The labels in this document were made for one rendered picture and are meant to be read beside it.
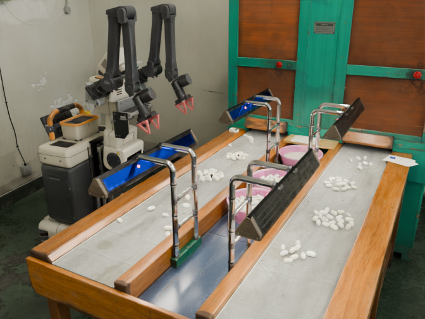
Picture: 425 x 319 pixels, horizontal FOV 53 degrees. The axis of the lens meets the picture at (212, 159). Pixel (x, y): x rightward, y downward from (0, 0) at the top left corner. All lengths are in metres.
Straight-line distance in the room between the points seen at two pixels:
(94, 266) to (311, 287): 0.79
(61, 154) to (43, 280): 1.08
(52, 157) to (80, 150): 0.17
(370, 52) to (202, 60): 1.75
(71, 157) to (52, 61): 1.67
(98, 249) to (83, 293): 0.20
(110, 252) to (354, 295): 0.91
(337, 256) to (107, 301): 0.87
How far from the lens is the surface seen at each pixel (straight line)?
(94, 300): 1.64
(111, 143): 2.65
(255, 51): 2.97
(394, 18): 2.74
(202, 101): 4.10
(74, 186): 2.78
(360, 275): 1.63
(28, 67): 4.02
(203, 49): 4.00
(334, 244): 1.81
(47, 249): 1.80
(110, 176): 1.52
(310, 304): 1.50
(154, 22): 2.67
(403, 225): 3.09
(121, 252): 1.74
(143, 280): 1.61
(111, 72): 2.34
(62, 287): 1.74
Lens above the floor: 1.69
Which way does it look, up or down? 22 degrees down
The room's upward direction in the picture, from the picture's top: straight up
